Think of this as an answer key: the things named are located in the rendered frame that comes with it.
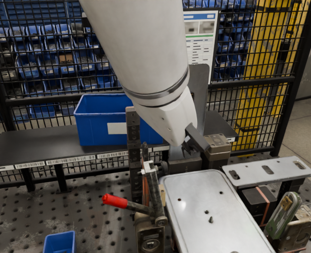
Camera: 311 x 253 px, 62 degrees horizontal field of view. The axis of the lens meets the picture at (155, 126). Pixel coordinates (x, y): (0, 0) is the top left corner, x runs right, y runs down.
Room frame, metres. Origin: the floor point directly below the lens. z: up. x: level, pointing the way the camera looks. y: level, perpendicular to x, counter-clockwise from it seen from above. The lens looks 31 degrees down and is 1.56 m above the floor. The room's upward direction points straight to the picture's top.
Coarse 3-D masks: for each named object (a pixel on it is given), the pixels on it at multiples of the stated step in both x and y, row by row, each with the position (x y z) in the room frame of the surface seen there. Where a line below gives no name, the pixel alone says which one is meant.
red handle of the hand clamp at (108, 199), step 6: (102, 198) 0.40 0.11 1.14; (108, 198) 0.39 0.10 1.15; (114, 198) 0.40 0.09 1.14; (120, 198) 0.41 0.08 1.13; (108, 204) 0.39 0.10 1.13; (114, 204) 0.39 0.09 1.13; (120, 204) 0.39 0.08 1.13; (126, 204) 0.40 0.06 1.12; (132, 204) 0.41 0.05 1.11; (138, 204) 0.42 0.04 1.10; (132, 210) 0.40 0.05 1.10; (138, 210) 0.40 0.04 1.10; (144, 210) 0.41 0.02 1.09; (150, 210) 0.41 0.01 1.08
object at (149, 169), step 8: (144, 168) 0.41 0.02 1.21; (152, 168) 0.42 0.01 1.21; (160, 168) 0.42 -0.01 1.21; (144, 176) 0.41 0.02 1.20; (152, 176) 0.40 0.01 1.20; (152, 184) 0.40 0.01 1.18; (152, 192) 0.40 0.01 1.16; (152, 200) 0.40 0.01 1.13; (160, 200) 0.41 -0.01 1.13; (160, 208) 0.41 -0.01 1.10; (160, 216) 0.41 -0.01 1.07
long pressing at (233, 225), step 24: (168, 192) 0.56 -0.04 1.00; (192, 192) 0.56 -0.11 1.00; (216, 192) 0.56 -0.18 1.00; (168, 216) 0.47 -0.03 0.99; (192, 216) 0.47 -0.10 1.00; (216, 216) 0.47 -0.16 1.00; (240, 216) 0.47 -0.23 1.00; (192, 240) 0.39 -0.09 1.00; (216, 240) 0.39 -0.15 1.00; (240, 240) 0.39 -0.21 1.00; (264, 240) 0.40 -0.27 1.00
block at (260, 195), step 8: (248, 192) 0.57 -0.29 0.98; (256, 192) 0.57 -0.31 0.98; (264, 192) 0.57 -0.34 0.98; (248, 200) 0.54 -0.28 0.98; (256, 200) 0.54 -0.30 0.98; (264, 200) 0.54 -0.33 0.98; (272, 200) 0.54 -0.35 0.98; (248, 208) 0.53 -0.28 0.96; (256, 208) 0.53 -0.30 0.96; (264, 208) 0.54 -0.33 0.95; (272, 208) 0.54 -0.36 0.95; (256, 216) 0.53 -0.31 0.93; (264, 216) 0.53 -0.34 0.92; (264, 224) 0.54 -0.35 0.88
